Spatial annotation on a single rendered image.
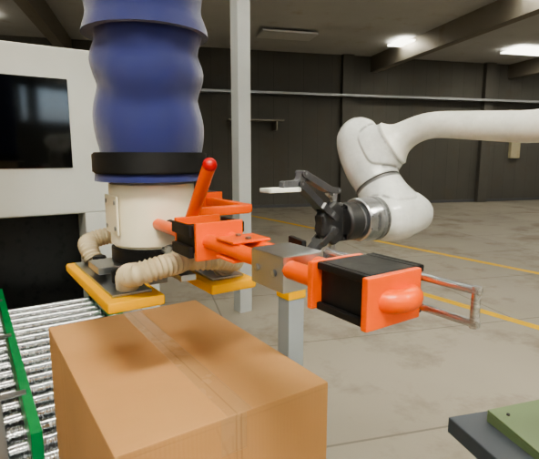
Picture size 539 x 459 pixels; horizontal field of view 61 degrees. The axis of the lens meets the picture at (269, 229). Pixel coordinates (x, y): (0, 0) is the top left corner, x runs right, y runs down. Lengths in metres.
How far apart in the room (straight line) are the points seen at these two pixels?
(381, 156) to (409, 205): 0.12
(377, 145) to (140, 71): 0.49
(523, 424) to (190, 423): 0.76
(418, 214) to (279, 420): 0.49
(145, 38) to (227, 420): 0.66
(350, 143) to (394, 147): 0.09
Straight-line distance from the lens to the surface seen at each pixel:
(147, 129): 0.86
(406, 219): 0.96
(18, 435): 1.70
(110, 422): 0.84
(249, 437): 0.86
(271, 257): 0.54
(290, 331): 1.47
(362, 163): 1.00
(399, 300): 0.43
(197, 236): 0.70
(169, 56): 0.89
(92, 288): 0.91
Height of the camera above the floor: 1.37
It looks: 9 degrees down
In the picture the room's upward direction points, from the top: straight up
